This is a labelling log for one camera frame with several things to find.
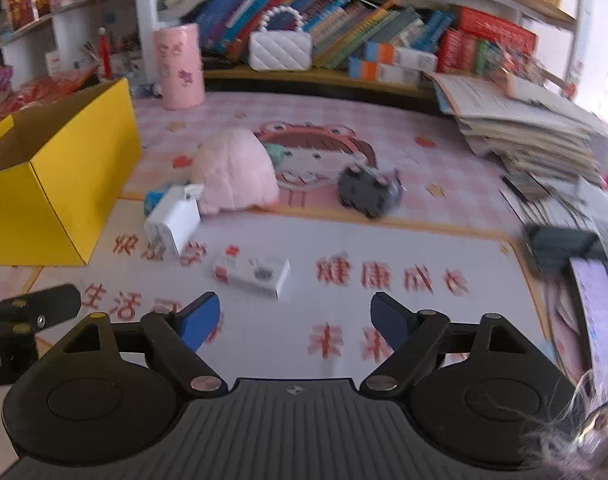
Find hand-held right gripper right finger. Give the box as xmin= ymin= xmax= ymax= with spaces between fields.
xmin=359 ymin=291 xmax=539 ymax=396

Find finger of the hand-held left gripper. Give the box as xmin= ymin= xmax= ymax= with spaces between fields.
xmin=0 ymin=284 xmax=82 ymax=336

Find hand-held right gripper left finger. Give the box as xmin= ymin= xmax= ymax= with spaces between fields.
xmin=59 ymin=291 xmax=229 ymax=396

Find small white red-label box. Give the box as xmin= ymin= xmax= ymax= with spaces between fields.
xmin=212 ymin=255 xmax=291 ymax=302

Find yellow cardboard box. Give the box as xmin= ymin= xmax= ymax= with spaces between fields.
xmin=0 ymin=77 xmax=144 ymax=267

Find white power adapter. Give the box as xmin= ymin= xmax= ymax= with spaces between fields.
xmin=144 ymin=183 xmax=205 ymax=259

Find blue plastic packet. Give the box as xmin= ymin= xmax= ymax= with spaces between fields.
xmin=143 ymin=191 xmax=172 ymax=217

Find dark grey toy car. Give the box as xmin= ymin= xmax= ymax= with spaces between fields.
xmin=338 ymin=162 xmax=405 ymax=219

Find pink plush toy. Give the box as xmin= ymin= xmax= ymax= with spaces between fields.
xmin=191 ymin=127 xmax=281 ymax=216

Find pink printed desk mat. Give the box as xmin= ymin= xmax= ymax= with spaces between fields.
xmin=0 ymin=92 xmax=584 ymax=386

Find red paper decorations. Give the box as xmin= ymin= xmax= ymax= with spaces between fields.
xmin=0 ymin=67 xmax=100 ymax=128

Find lilac screen device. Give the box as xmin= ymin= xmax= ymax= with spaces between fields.
xmin=568 ymin=257 xmax=608 ymax=396

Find stack of papers and booklets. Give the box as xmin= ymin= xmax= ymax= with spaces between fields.
xmin=429 ymin=72 xmax=608 ymax=186

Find red pen-shaped tube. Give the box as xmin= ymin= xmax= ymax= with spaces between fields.
xmin=99 ymin=27 xmax=113 ymax=81

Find white orange small box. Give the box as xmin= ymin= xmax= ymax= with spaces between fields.
xmin=364 ymin=42 xmax=437 ymax=73
xmin=349 ymin=57 xmax=422 ymax=86

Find pink cylinder container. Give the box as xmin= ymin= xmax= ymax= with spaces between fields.
xmin=153 ymin=23 xmax=206 ymax=110

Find red book box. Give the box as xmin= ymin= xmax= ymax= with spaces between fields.
xmin=439 ymin=7 xmax=537 ymax=73

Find row of colourful books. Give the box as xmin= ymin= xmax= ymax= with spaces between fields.
xmin=159 ymin=0 xmax=457 ymax=68

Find white wooden bookshelf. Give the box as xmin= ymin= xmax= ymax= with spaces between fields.
xmin=134 ymin=0 xmax=599 ymax=106

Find fluffy grey keychain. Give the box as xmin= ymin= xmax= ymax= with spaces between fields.
xmin=524 ymin=370 xmax=608 ymax=466

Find white quilted pearl-handle handbag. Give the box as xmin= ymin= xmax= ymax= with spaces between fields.
xmin=248 ymin=6 xmax=313 ymax=72

